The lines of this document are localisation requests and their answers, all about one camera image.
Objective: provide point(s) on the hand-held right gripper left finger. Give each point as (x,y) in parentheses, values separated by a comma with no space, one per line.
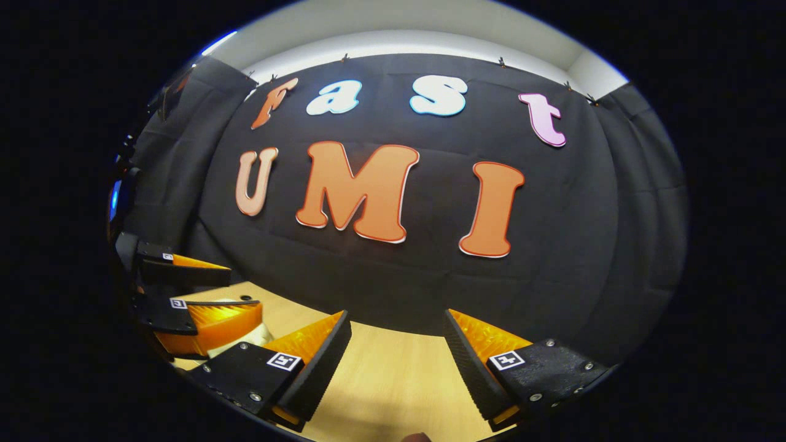
(325,362)

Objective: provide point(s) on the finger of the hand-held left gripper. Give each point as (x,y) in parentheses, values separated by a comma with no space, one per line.
(178,273)
(166,316)

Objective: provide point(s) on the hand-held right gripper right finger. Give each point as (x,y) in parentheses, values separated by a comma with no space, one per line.
(470,368)

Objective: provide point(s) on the cream yellow suitcase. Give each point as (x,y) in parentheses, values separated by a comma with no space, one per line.
(261,336)

